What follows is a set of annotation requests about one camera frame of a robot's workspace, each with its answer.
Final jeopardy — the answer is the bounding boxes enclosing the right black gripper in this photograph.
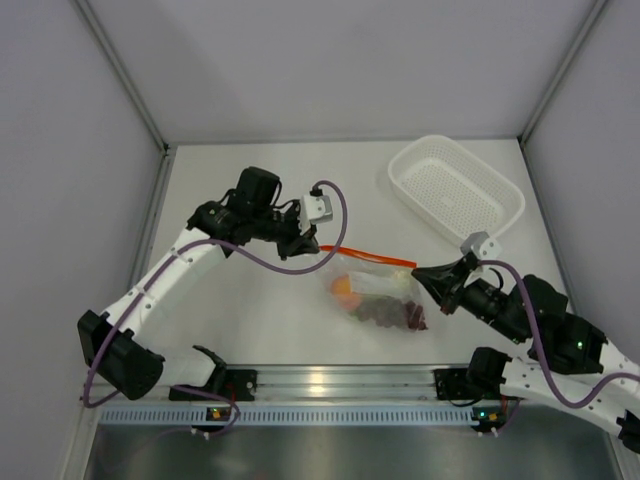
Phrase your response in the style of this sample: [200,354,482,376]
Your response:
[411,256,527,344]

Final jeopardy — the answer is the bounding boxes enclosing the clear zip top bag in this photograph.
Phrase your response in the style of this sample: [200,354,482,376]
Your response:
[316,247,426,325]

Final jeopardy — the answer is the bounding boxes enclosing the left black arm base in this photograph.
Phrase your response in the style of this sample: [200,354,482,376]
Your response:
[219,368,258,402]

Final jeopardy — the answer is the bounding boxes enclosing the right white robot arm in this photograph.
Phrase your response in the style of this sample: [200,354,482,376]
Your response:
[411,253,639,452]

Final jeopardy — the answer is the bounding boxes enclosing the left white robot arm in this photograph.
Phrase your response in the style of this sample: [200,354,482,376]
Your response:
[78,167,333,400]

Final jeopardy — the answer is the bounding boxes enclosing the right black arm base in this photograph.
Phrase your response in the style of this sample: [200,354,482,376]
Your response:
[433,368,476,401]

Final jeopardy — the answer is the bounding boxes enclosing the orange fake peach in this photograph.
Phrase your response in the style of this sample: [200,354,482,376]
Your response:
[330,275,363,312]

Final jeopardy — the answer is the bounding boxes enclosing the purple fake grapes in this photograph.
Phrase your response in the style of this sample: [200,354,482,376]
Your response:
[353,297,427,331]

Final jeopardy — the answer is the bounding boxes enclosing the white perforated plastic basket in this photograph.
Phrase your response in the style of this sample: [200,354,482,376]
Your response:
[387,135,526,247]

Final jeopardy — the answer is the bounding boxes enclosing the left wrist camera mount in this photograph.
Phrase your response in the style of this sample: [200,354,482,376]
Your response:
[298,188,333,232]

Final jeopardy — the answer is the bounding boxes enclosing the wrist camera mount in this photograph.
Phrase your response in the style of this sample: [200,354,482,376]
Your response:
[298,188,333,232]
[460,231,502,261]

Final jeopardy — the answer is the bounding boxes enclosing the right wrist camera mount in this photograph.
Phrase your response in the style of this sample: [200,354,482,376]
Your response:
[460,231,502,261]

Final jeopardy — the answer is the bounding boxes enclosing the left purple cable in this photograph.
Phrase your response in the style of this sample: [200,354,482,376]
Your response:
[82,179,348,409]

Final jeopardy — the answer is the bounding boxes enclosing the aluminium mounting rail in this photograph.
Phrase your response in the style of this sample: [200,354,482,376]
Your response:
[133,355,466,403]

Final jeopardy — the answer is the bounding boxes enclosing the white slotted cable duct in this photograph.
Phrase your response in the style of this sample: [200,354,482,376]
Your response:
[99,404,486,427]

